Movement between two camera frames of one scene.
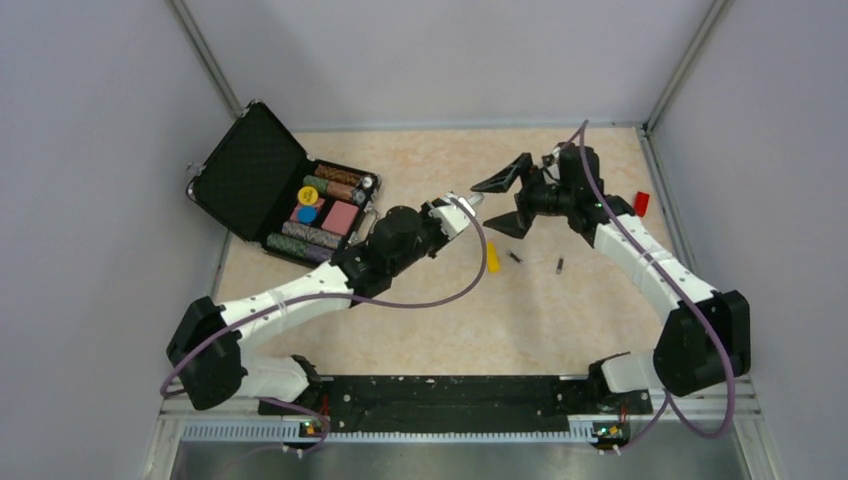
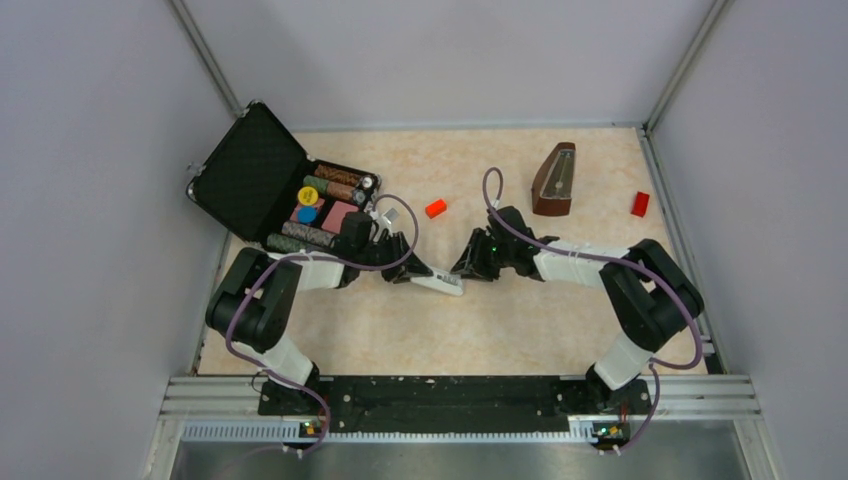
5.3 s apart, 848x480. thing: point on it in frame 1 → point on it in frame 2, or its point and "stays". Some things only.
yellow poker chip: (308, 195) stays
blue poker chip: (307, 214) stays
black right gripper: (514, 223) → (471, 264)
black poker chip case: (263, 181) stays
